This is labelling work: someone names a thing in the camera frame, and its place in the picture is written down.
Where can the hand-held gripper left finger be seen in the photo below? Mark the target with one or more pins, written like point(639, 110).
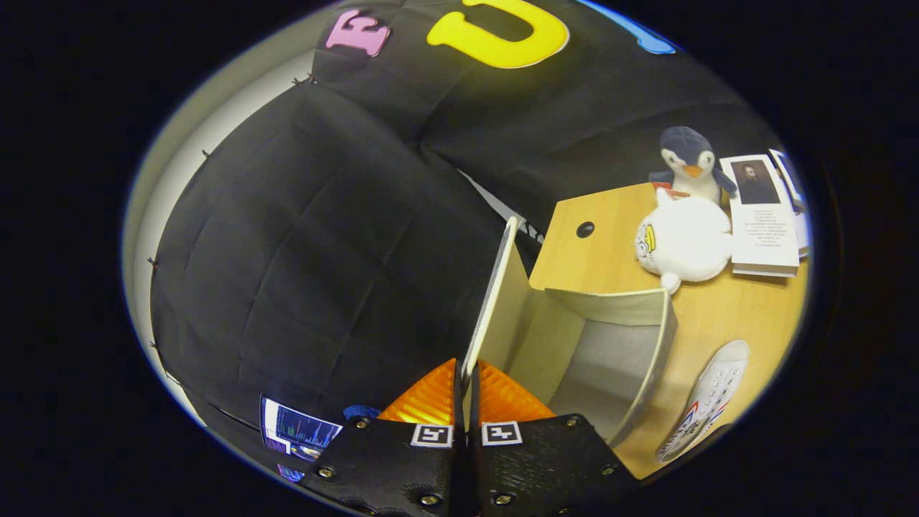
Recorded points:
point(402, 467)

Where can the white book with portrait cover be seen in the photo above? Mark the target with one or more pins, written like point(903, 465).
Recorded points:
point(764, 230)

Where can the book with blue picture cover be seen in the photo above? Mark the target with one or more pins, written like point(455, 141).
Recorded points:
point(788, 179)

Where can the white duck plush toy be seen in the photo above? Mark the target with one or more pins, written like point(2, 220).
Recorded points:
point(686, 240)

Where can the white canvas shoe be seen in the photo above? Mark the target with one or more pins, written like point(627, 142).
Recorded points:
point(707, 398)

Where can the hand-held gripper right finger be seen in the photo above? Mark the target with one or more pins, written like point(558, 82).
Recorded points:
point(538, 467)

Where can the computer monitor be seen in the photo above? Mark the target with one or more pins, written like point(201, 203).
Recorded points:
point(301, 431)

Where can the thin white booklet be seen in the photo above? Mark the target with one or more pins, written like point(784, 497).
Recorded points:
point(804, 233)

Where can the beige fabric storage box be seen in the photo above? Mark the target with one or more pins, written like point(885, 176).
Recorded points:
point(610, 359)

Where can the penguin plush toy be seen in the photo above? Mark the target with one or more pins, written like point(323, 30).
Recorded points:
point(689, 154)

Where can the blue cloth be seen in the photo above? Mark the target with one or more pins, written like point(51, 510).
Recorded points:
point(359, 412)

